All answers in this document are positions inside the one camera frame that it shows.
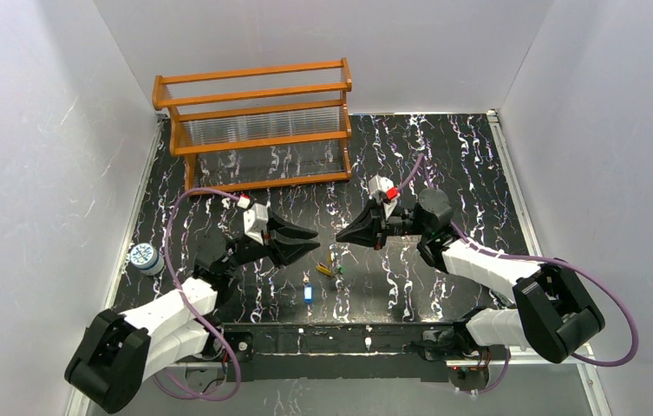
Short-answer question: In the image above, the silver keyring holder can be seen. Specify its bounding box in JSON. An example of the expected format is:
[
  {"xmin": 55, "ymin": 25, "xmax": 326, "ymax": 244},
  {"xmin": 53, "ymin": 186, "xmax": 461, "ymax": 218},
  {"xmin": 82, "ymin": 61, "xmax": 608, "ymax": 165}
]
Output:
[{"xmin": 316, "ymin": 251, "xmax": 345, "ymax": 279}]

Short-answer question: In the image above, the yellow key tag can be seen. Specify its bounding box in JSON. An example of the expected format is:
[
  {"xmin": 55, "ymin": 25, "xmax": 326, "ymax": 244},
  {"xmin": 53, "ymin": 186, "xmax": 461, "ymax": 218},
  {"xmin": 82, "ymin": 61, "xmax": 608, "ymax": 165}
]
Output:
[{"xmin": 317, "ymin": 263, "xmax": 334, "ymax": 276}]

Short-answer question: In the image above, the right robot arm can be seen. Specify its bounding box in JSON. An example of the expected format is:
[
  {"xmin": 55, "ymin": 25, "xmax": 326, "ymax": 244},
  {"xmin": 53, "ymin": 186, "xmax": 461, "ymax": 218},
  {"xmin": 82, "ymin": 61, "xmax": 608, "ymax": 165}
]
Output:
[{"xmin": 336, "ymin": 189, "xmax": 605, "ymax": 363}]

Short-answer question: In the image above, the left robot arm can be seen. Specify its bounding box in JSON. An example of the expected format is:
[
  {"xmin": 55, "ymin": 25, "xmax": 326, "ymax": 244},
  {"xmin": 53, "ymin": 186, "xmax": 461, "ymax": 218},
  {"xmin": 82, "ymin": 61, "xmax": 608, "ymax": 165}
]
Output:
[{"xmin": 64, "ymin": 204, "xmax": 320, "ymax": 413}]

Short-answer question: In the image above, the blue key tag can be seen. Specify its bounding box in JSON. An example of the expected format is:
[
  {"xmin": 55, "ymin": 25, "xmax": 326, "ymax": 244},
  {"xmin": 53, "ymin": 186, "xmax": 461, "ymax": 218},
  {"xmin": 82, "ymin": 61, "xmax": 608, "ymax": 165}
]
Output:
[{"xmin": 304, "ymin": 284, "xmax": 313, "ymax": 304}]

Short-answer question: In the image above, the orange wooden shelf rack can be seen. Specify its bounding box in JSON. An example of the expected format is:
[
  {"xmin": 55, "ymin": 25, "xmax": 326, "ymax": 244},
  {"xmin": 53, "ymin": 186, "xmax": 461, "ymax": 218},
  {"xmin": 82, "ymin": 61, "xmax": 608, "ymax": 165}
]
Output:
[{"xmin": 152, "ymin": 57, "xmax": 353, "ymax": 192}]

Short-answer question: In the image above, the blue white tape roll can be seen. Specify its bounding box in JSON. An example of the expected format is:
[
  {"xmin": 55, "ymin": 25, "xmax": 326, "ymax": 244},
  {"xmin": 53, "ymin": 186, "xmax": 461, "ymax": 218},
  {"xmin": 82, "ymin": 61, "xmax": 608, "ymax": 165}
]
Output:
[{"xmin": 128, "ymin": 243, "xmax": 165, "ymax": 276}]

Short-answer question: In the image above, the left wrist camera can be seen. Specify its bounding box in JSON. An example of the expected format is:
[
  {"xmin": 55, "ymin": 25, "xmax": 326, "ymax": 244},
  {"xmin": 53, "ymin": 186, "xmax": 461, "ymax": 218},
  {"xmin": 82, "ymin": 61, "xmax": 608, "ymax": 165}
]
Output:
[{"xmin": 237, "ymin": 195, "xmax": 269, "ymax": 245}]

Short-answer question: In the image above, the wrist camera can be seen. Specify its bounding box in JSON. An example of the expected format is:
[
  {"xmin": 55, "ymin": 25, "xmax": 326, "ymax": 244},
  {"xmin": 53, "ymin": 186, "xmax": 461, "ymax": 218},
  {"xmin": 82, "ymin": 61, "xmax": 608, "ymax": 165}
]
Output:
[
  {"xmin": 368, "ymin": 175, "xmax": 399, "ymax": 219},
  {"xmin": 237, "ymin": 195, "xmax": 269, "ymax": 245}
]

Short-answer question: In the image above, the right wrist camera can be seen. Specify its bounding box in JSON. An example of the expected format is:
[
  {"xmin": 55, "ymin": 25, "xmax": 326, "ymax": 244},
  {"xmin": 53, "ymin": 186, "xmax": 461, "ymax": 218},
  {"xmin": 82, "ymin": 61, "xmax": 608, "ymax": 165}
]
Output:
[{"xmin": 368, "ymin": 175, "xmax": 399, "ymax": 219}]

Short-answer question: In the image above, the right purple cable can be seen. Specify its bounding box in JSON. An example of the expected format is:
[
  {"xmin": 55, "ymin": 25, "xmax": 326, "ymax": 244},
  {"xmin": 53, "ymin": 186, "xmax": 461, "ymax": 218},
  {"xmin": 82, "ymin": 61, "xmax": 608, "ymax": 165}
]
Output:
[{"xmin": 392, "ymin": 153, "xmax": 640, "ymax": 396}]

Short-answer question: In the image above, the purple cable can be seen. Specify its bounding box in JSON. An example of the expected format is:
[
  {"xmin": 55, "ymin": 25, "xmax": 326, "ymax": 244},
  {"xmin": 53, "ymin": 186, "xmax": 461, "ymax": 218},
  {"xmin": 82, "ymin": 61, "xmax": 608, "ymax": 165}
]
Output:
[
  {"xmin": 392, "ymin": 153, "xmax": 640, "ymax": 396},
  {"xmin": 152, "ymin": 187, "xmax": 252, "ymax": 403}
]

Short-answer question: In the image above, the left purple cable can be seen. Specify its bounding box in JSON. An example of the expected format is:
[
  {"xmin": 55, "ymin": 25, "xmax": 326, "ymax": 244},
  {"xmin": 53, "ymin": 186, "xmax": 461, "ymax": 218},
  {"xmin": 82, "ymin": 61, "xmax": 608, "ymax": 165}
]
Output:
[{"xmin": 152, "ymin": 187, "xmax": 252, "ymax": 403}]

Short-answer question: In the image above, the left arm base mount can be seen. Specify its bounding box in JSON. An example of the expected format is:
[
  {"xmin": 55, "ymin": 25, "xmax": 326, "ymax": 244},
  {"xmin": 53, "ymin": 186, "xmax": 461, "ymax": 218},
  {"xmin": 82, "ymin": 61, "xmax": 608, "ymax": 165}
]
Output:
[{"xmin": 167, "ymin": 326, "xmax": 255, "ymax": 364}]

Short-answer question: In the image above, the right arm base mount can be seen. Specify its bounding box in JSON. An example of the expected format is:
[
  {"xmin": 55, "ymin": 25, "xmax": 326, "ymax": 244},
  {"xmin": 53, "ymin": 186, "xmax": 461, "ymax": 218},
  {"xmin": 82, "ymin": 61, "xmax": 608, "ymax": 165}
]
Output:
[{"xmin": 406, "ymin": 328, "xmax": 505, "ymax": 384}]

